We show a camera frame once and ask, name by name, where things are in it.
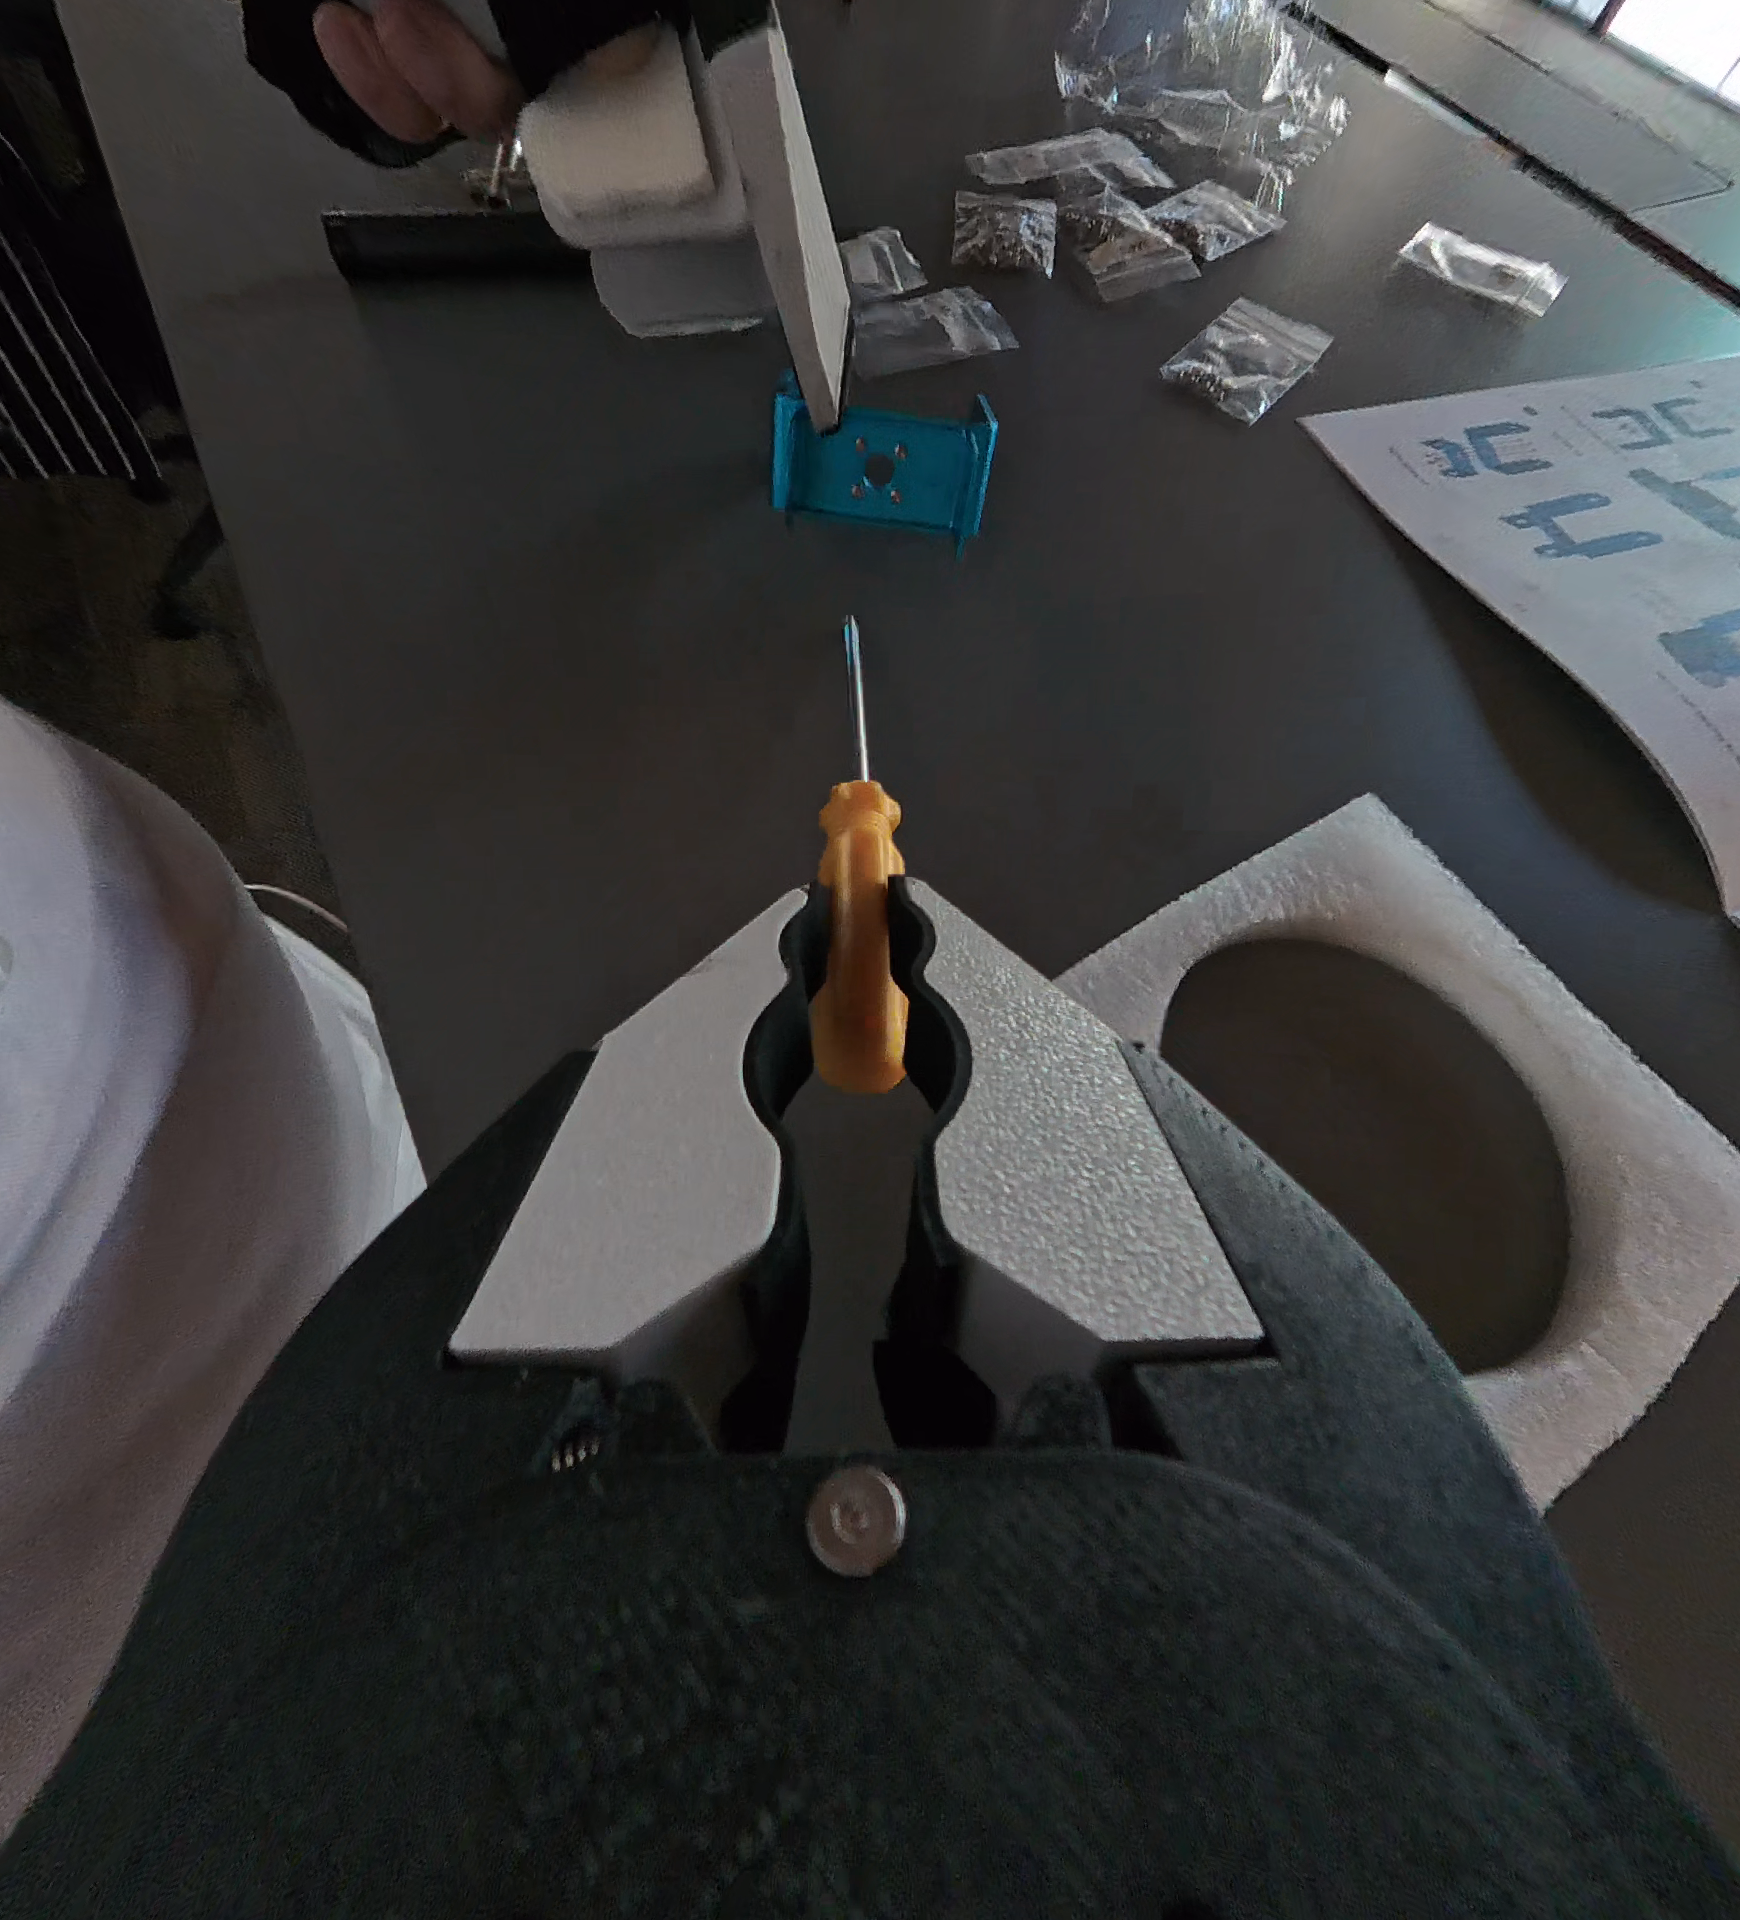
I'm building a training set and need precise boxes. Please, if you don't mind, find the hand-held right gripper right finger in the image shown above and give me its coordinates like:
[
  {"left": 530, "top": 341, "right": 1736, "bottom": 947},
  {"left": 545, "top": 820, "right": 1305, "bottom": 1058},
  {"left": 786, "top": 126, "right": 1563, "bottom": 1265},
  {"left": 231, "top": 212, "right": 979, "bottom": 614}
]
[{"left": 887, "top": 879, "right": 1267, "bottom": 1421}]

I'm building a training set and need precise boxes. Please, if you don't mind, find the blue metal bracket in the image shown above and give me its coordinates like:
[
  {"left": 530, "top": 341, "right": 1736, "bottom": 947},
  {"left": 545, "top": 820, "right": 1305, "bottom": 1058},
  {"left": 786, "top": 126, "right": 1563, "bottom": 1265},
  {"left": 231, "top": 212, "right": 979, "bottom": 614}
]
[{"left": 770, "top": 376, "right": 1000, "bottom": 561}]

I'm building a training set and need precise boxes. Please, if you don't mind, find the yellow-handled screwdriver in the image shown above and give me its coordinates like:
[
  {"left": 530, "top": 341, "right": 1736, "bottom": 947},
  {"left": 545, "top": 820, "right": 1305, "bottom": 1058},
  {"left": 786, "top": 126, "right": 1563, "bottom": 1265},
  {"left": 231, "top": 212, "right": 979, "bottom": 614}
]
[{"left": 809, "top": 616, "right": 905, "bottom": 1094}]

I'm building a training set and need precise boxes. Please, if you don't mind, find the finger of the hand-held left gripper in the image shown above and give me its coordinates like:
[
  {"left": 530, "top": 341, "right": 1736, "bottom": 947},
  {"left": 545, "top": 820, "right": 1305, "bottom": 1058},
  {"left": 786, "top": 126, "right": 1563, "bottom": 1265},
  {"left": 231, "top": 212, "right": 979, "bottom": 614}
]
[
  {"left": 590, "top": 237, "right": 789, "bottom": 343},
  {"left": 521, "top": 0, "right": 857, "bottom": 434}
]

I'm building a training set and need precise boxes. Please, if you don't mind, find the crumpled clear plastic wrap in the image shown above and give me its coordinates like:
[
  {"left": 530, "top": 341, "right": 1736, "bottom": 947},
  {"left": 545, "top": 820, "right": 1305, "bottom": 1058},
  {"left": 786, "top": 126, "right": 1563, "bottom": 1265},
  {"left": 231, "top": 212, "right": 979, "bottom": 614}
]
[{"left": 1053, "top": 0, "right": 1351, "bottom": 191}]

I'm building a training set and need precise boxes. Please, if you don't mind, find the white foam square with hole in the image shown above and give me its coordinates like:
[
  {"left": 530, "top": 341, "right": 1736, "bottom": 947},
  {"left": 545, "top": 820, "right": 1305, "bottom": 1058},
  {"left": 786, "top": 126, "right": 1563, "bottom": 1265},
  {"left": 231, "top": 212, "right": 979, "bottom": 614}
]
[{"left": 1053, "top": 796, "right": 1740, "bottom": 1513}]

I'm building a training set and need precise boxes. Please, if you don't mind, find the dark grey desk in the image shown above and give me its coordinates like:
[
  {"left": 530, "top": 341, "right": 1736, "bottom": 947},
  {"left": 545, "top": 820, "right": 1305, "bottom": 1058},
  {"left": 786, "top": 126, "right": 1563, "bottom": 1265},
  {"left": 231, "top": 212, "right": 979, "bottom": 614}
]
[{"left": 52, "top": 0, "right": 1740, "bottom": 1920}]

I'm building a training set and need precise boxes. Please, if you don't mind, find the group of clear screw bags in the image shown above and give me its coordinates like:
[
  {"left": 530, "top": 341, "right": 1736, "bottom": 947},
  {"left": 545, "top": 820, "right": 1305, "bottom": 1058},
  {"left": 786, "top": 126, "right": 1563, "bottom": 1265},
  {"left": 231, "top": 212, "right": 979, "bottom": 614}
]
[{"left": 832, "top": 126, "right": 1571, "bottom": 427}]

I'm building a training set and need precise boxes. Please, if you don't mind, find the printed instruction sheet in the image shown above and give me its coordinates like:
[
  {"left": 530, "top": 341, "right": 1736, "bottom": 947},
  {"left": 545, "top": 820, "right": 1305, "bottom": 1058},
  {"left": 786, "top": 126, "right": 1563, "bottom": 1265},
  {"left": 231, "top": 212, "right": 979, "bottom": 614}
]
[{"left": 1297, "top": 343, "right": 1740, "bottom": 1017}]

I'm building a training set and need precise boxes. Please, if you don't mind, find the black white striped cloth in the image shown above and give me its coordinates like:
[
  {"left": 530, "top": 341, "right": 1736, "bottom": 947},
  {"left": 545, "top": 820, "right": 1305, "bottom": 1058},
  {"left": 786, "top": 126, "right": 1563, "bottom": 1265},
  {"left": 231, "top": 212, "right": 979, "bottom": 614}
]
[{"left": 0, "top": 36, "right": 170, "bottom": 491}]

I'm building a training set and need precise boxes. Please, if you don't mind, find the person's left hand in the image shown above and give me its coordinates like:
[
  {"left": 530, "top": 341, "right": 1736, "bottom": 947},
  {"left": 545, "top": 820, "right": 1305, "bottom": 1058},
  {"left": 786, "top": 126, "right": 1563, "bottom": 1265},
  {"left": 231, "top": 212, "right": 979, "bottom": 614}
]
[{"left": 313, "top": 0, "right": 530, "bottom": 144}]

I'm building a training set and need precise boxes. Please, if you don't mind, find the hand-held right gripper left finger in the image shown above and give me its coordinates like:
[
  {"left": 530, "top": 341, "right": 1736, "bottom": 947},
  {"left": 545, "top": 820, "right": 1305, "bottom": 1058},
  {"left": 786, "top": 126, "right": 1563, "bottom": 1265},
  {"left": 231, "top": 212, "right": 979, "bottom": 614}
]
[{"left": 447, "top": 886, "right": 832, "bottom": 1428}]

